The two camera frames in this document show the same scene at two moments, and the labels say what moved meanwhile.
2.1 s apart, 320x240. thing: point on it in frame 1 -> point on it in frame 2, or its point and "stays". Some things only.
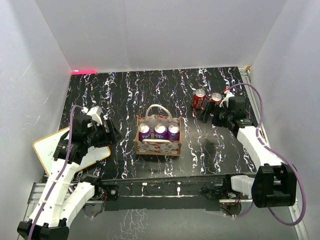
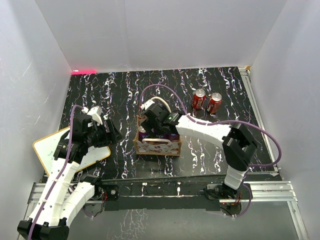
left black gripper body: [98, 136] stays
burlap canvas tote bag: [155, 147] stays
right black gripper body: [221, 116] -> [149, 125]
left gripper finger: [112, 134] stays
